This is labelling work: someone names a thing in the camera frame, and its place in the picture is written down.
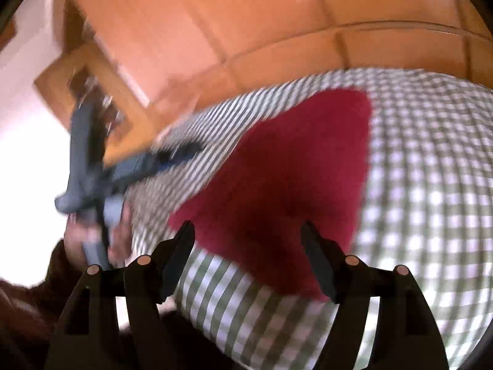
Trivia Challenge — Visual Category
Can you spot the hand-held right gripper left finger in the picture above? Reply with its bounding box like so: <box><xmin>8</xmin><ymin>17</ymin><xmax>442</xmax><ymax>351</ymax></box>
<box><xmin>44</xmin><ymin>220</ymin><xmax>196</xmax><ymax>370</ymax></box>

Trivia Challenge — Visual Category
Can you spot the green checked blanket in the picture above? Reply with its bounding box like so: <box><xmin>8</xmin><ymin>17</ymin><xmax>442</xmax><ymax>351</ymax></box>
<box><xmin>116</xmin><ymin>67</ymin><xmax>493</xmax><ymax>370</ymax></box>

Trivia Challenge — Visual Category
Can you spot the maroon long-sleeve shirt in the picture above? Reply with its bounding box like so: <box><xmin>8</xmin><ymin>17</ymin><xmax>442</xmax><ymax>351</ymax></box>
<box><xmin>167</xmin><ymin>88</ymin><xmax>373</xmax><ymax>303</ymax></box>

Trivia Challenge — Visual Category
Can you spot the person's left hand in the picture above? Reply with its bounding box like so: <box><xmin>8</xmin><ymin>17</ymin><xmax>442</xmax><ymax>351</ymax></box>
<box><xmin>62</xmin><ymin>199</ymin><xmax>135</xmax><ymax>268</ymax></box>

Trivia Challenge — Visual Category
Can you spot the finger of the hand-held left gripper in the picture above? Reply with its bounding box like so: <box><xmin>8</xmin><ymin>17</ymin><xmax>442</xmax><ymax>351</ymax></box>
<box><xmin>146</xmin><ymin>141</ymin><xmax>205</xmax><ymax>167</ymax></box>

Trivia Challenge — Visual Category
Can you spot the wooden panelled headboard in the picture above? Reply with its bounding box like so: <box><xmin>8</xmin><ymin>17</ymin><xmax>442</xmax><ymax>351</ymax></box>
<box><xmin>50</xmin><ymin>0</ymin><xmax>493</xmax><ymax>124</ymax></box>

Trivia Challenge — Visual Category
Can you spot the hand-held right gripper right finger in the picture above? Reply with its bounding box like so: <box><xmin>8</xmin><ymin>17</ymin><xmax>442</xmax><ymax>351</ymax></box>
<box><xmin>300</xmin><ymin>220</ymin><xmax>450</xmax><ymax>370</ymax></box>

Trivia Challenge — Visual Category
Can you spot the person's left forearm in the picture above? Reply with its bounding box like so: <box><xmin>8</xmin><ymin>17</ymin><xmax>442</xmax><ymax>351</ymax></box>
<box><xmin>0</xmin><ymin>239</ymin><xmax>128</xmax><ymax>370</ymax></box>

